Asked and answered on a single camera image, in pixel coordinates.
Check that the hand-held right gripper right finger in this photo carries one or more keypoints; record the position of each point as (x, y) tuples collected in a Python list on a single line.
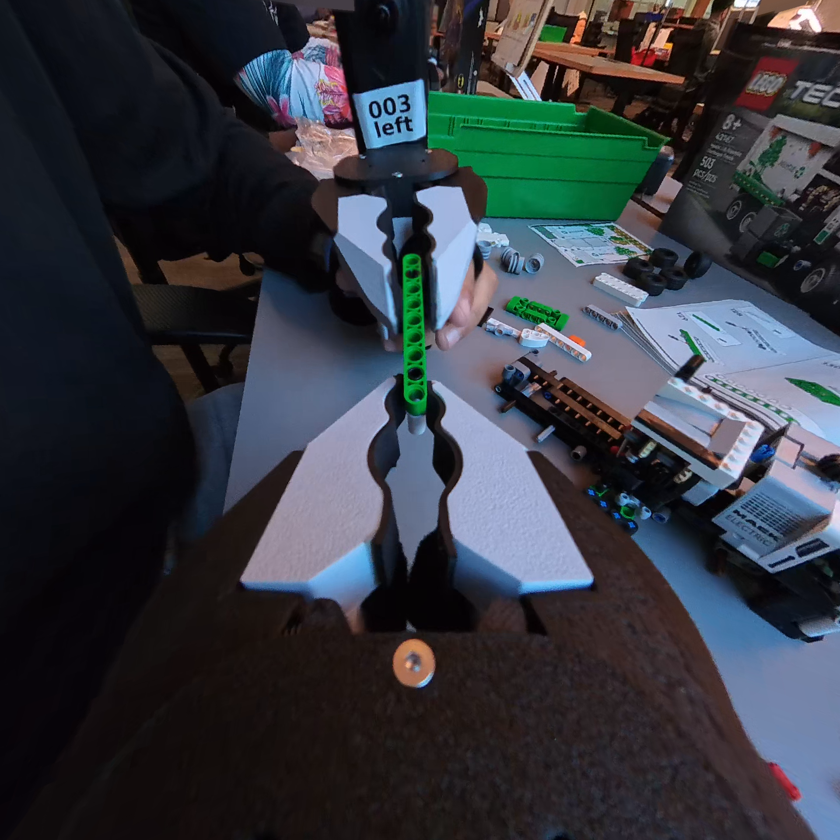
[(518, 518)]

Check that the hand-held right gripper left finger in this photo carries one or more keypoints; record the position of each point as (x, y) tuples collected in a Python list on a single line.
[(315, 512)]

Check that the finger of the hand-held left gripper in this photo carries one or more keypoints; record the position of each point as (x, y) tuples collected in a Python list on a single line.
[(361, 249), (453, 249)]

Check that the green lego beam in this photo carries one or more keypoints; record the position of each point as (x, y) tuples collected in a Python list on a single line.
[(405, 328)]

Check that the grey lego pin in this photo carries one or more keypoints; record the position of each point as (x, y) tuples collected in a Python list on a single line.
[(417, 424)]

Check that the person's left forearm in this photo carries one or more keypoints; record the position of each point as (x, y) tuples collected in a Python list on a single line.
[(229, 197)]

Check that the grey lego wheel hub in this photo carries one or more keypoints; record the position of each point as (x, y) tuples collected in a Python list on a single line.
[(512, 260), (535, 262), (484, 248)]

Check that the white curved lego panel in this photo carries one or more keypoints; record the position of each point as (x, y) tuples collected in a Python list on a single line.
[(492, 233)]

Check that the white lego axle connector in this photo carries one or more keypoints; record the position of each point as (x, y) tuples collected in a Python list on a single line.
[(502, 327)]

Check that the white rounded lego beam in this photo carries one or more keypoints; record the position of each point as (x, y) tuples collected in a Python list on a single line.
[(528, 340)]

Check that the long white lego beam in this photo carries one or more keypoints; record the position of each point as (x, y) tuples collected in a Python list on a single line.
[(558, 338)]

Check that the grey lego beam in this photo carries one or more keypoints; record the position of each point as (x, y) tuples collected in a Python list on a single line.
[(604, 317)]

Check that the white lego brick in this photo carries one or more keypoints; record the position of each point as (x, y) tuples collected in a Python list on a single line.
[(620, 290)]

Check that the partly built lego truck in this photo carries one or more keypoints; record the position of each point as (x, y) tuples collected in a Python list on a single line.
[(689, 446)]

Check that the black lego tyre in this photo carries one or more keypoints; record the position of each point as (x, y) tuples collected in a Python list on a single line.
[(697, 264), (638, 267), (664, 257), (674, 279)]

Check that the lego set box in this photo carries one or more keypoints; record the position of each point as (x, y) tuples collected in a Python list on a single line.
[(722, 197)]

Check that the dark bat logo box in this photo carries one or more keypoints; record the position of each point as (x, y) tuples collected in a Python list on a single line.
[(463, 39)]

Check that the clear plastic bags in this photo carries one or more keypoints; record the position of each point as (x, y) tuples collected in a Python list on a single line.
[(315, 144)]

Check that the green storage bin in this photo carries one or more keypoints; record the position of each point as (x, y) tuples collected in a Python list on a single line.
[(558, 184)]

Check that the green white sticker sheet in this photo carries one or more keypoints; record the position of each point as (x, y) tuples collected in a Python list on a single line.
[(577, 246)]

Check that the black office chair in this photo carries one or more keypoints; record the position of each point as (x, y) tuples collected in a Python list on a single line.
[(197, 308)]

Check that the wooden table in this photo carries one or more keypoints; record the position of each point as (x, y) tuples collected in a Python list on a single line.
[(590, 65)]

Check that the person's black clothed body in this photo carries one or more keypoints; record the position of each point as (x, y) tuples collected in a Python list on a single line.
[(65, 394)]

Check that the open instruction booklet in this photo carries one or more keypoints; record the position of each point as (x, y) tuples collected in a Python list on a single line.
[(722, 328)]

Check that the green lego frame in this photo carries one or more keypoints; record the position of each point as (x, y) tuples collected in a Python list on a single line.
[(512, 307)]

